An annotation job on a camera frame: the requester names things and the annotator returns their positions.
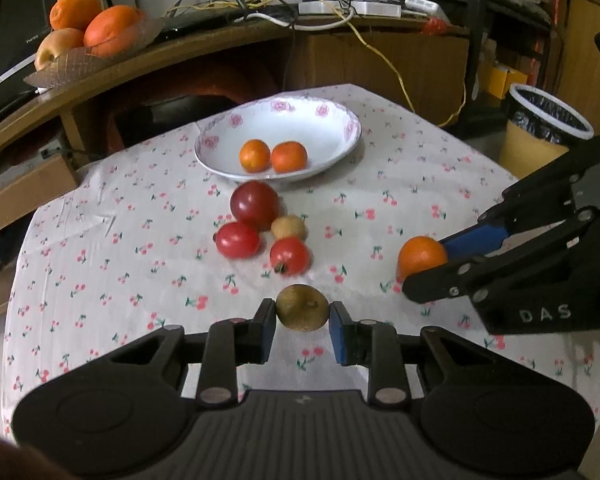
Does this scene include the white rectangular box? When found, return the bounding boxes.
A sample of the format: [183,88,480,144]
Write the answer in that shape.
[350,0,402,17]

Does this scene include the white floral plate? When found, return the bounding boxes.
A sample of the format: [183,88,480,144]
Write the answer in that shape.
[194,95,363,184]

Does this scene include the small tan round fruit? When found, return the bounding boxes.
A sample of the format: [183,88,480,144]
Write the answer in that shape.
[271,215,308,242]

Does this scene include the white cable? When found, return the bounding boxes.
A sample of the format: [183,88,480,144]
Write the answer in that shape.
[232,7,356,32]

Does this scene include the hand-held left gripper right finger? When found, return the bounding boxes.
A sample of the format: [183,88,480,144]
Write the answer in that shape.
[328,301,510,406]

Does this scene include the large orange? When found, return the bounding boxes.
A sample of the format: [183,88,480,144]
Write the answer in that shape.
[83,5,146,58]
[49,0,103,31]

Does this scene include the white patterned device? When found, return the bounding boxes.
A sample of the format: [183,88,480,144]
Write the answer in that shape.
[404,0,442,17]

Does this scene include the yellow boxes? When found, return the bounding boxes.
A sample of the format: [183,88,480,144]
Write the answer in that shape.
[480,64,529,108]

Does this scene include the large mandarin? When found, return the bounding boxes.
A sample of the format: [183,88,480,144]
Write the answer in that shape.
[397,236,449,282]

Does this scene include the cherry print tablecloth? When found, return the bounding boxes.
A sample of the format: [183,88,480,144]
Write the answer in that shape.
[0,82,600,441]

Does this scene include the yellow apple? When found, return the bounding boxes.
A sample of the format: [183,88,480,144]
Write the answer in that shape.
[34,27,87,72]

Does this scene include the yellow cable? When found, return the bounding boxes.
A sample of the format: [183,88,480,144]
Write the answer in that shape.
[165,0,468,129]

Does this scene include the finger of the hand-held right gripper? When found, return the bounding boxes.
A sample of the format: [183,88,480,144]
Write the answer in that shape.
[401,220,598,307]
[442,135,600,262]

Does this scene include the small mandarin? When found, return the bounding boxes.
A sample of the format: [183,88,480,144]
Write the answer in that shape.
[270,141,309,174]
[239,139,272,173]

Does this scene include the black router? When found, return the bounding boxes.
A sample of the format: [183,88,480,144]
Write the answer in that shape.
[155,0,301,38]

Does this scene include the glass fruit dish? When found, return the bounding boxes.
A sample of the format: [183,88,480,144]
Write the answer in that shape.
[24,16,166,89]

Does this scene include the white power adapter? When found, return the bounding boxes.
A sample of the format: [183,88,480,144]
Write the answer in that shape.
[298,1,342,16]

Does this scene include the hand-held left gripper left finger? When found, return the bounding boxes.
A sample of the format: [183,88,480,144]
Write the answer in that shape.
[102,298,278,406]

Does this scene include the brown kiwi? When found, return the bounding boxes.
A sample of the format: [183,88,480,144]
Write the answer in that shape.
[275,284,329,333]

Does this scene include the black television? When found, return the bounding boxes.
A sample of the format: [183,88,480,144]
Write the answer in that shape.
[0,0,63,121]

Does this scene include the red tomato with stem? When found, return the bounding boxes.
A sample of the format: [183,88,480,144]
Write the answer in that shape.
[269,236,312,277]

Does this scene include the dark red tomato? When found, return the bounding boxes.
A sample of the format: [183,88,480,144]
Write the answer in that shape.
[230,181,281,231]

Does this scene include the yellow trash bin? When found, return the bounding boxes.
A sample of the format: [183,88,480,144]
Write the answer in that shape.
[497,82,595,179]

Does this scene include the small red object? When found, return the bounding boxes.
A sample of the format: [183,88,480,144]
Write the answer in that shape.
[422,17,452,37]

